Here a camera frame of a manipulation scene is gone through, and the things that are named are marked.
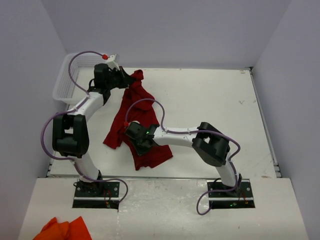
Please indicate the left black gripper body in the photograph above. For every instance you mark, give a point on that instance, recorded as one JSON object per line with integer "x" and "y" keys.
{"x": 116, "y": 79}

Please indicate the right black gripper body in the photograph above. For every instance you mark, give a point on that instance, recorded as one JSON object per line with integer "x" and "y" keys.
{"x": 141, "y": 148}

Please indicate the red t shirt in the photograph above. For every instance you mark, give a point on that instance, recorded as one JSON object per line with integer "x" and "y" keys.
{"x": 133, "y": 119}

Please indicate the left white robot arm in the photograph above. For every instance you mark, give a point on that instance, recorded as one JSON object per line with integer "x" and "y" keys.
{"x": 70, "y": 134}

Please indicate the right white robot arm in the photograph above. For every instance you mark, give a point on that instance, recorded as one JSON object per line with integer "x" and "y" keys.
{"x": 213, "y": 147}

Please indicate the white plastic basket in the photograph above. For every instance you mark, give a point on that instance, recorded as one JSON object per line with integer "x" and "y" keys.
{"x": 74, "y": 77}

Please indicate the orange cloth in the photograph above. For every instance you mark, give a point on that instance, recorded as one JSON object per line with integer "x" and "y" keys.
{"x": 74, "y": 230}

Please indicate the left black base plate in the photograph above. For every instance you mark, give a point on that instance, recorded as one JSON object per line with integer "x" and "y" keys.
{"x": 96, "y": 195}

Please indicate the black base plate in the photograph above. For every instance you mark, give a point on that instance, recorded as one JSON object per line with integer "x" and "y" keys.
{"x": 243, "y": 199}
{"x": 96, "y": 195}

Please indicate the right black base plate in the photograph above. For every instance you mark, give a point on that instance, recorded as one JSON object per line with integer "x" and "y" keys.
{"x": 243, "y": 199}

